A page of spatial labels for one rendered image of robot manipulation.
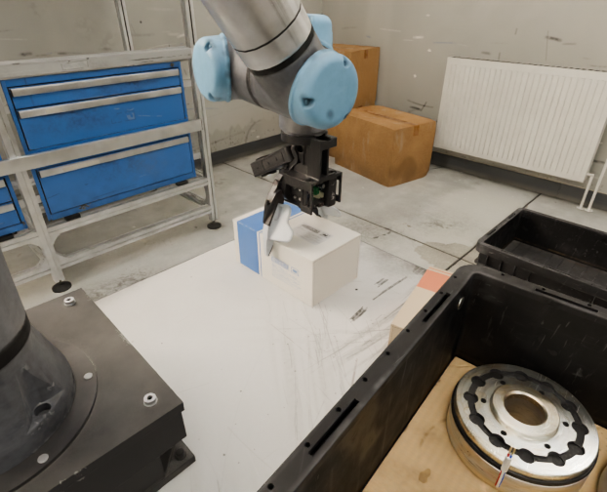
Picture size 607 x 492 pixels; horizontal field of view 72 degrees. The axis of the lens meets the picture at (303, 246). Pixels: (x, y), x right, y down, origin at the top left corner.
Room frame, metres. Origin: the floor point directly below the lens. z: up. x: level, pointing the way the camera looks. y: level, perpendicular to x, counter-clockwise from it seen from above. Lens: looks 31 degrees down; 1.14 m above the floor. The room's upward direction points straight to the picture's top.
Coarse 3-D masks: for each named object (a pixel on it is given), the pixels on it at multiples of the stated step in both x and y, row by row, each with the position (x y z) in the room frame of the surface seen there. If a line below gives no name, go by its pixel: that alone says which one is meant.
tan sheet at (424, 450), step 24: (456, 360) 0.30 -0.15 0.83; (456, 384) 0.27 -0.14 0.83; (432, 408) 0.24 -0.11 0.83; (408, 432) 0.22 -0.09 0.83; (432, 432) 0.22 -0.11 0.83; (600, 432) 0.22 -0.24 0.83; (408, 456) 0.20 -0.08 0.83; (432, 456) 0.20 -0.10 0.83; (456, 456) 0.20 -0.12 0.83; (600, 456) 0.20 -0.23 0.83; (384, 480) 0.18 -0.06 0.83; (408, 480) 0.18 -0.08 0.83; (432, 480) 0.18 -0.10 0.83; (456, 480) 0.18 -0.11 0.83; (480, 480) 0.18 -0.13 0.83
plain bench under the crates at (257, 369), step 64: (384, 256) 0.69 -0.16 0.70; (128, 320) 0.51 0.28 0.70; (192, 320) 0.51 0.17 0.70; (256, 320) 0.51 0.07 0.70; (320, 320) 0.51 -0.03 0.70; (384, 320) 0.51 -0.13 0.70; (192, 384) 0.38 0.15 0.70; (256, 384) 0.38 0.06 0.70; (320, 384) 0.38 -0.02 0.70; (192, 448) 0.29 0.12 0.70; (256, 448) 0.29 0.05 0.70
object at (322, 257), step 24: (240, 216) 0.69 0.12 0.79; (312, 216) 0.69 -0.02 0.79; (240, 240) 0.66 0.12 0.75; (312, 240) 0.60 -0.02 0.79; (336, 240) 0.60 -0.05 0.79; (264, 264) 0.62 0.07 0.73; (288, 264) 0.58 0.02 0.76; (312, 264) 0.54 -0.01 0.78; (336, 264) 0.58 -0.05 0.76; (288, 288) 0.58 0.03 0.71; (312, 288) 0.54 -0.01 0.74; (336, 288) 0.58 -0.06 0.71
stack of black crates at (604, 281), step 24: (528, 216) 1.11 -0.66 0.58; (480, 240) 0.94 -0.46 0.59; (504, 240) 1.05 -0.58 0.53; (528, 240) 1.10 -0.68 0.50; (552, 240) 1.05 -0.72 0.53; (576, 240) 1.01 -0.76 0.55; (600, 240) 0.98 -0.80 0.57; (480, 264) 0.92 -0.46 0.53; (504, 264) 0.88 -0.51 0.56; (528, 264) 0.84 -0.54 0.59; (552, 264) 0.99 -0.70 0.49; (576, 264) 0.99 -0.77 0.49; (600, 264) 0.96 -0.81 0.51; (552, 288) 0.80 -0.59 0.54; (576, 288) 0.76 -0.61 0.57; (600, 288) 0.73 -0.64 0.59
